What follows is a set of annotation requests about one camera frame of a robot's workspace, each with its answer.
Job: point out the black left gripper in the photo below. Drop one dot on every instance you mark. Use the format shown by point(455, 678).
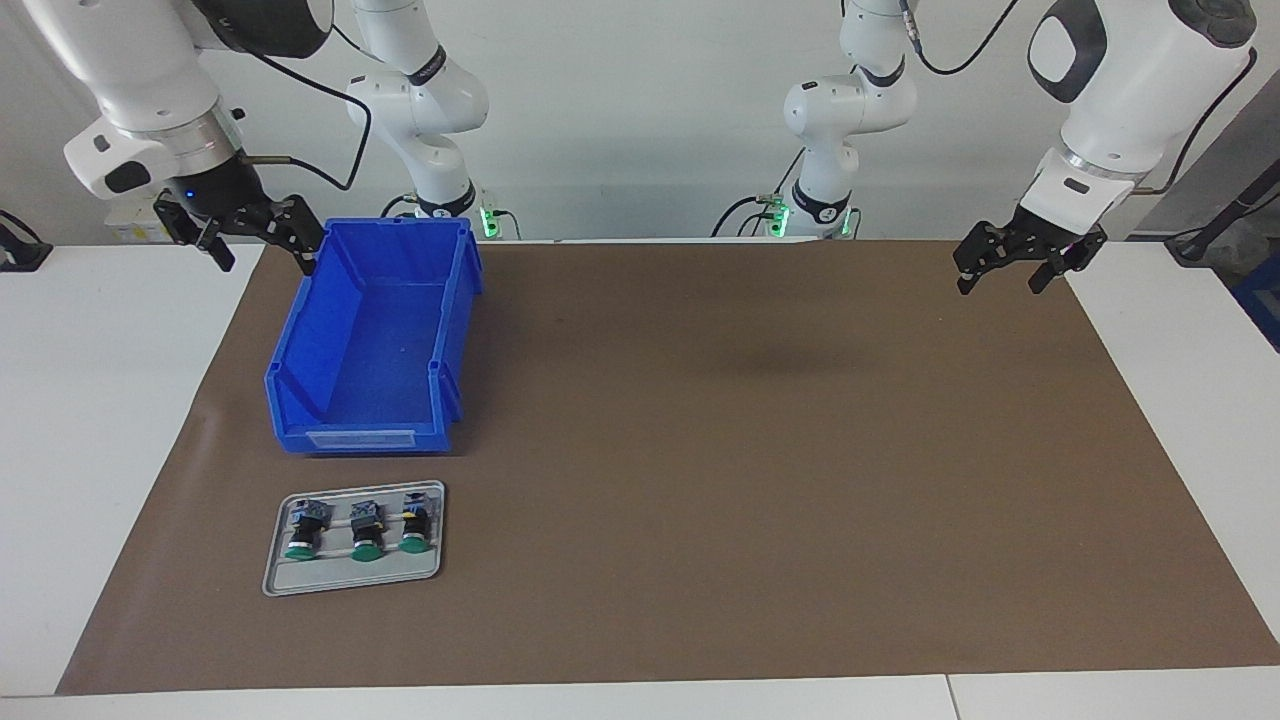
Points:
point(1040, 232)

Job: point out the blue plastic storage bin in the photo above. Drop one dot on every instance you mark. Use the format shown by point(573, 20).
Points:
point(380, 340)

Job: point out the grey metal tray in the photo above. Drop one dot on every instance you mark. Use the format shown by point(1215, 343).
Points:
point(350, 578)

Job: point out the green push button switch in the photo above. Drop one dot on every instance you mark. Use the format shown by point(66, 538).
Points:
point(305, 530)
point(367, 530)
point(415, 525)

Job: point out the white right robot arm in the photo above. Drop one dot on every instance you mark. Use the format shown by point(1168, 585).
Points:
point(150, 70)

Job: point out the black stand pole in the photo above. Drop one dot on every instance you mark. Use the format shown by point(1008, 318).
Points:
point(1215, 225)

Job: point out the black clamp mount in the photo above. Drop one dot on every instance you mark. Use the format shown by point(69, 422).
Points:
point(20, 255)

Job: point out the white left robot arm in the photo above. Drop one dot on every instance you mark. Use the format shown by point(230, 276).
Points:
point(1130, 80)

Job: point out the white boxes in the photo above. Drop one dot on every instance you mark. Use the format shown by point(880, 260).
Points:
point(130, 230)

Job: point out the blue crate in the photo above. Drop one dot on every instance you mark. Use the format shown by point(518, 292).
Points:
point(1262, 300)

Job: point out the brown table mat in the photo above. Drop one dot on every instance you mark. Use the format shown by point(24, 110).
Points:
point(750, 480)

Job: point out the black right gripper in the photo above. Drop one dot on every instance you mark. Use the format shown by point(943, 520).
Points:
point(225, 190)

